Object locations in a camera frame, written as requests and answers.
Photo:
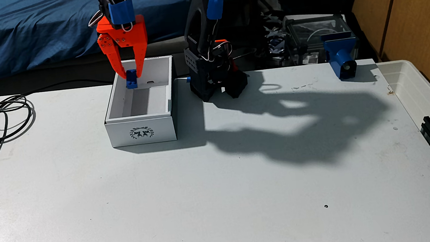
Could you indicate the blue toy brick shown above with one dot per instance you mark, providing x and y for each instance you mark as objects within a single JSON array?
[{"x": 131, "y": 80}]

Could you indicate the white cardboard box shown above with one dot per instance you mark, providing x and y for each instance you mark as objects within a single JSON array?
[{"x": 142, "y": 133}]

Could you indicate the grey bed base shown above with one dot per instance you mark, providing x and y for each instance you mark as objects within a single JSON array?
[{"x": 59, "y": 70}]

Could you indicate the blue bed blanket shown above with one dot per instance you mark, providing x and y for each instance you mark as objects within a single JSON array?
[{"x": 35, "y": 27}]

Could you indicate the clear plastic case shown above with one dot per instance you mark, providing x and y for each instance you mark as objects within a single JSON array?
[{"x": 315, "y": 26}]

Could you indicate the white plastic bin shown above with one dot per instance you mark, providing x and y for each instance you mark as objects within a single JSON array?
[{"x": 410, "y": 88}]

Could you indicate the wooden cabinet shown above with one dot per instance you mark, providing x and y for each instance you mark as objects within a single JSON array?
[{"x": 415, "y": 14}]

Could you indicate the blue printed mount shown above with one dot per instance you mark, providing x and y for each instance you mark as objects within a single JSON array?
[{"x": 339, "y": 53}]

